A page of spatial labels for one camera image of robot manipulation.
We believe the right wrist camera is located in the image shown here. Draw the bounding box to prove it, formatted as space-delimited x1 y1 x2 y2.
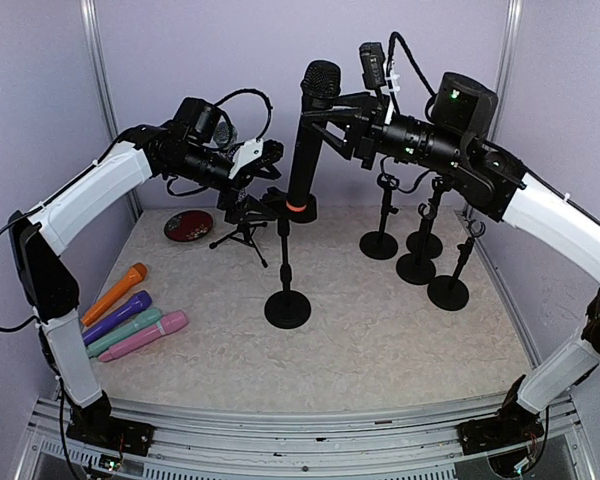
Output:
357 41 402 116

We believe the black tripod mic stand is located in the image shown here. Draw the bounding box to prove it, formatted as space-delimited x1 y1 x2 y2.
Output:
209 221 270 268

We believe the pink microphone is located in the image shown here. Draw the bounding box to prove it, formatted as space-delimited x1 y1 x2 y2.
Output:
97 311 189 363

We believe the purple microphone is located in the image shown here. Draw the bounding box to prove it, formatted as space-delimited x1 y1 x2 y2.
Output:
82 290 153 346

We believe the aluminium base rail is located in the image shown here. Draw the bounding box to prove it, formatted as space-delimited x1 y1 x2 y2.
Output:
7 394 600 479

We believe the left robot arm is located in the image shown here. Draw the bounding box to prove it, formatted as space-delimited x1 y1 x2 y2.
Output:
3 97 284 455

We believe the dark red floral plate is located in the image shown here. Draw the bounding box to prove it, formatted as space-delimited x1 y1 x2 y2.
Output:
163 210 214 243

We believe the teal microphone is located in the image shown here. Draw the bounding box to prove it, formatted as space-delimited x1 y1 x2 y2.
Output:
86 307 163 358

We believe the right metal frame post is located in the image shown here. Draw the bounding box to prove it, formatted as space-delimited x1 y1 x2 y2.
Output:
495 0 524 105

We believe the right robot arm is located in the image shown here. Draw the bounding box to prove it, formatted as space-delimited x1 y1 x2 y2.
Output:
301 42 600 444

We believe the orange microphone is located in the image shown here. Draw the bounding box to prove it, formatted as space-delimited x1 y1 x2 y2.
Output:
81 262 148 327

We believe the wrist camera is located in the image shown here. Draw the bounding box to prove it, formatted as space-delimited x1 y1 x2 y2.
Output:
357 41 402 116
227 138 285 179

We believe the black round-base stand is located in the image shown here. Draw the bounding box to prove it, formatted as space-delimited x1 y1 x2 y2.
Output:
406 176 452 259

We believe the black tall microphone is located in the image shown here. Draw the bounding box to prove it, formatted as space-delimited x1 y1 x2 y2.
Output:
286 60 341 213

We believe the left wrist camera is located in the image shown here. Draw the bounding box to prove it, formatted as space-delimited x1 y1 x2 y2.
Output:
227 138 285 179

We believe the silver rhinestone microphone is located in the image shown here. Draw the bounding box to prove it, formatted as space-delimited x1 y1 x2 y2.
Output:
212 121 241 157

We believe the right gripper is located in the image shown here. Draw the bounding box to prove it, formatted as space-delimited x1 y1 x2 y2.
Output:
303 87 470 174

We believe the metal frame post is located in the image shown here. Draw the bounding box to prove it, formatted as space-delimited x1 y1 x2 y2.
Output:
495 0 524 105
78 0 144 221

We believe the left metal frame post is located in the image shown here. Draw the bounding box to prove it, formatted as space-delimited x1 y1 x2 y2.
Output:
78 0 144 221

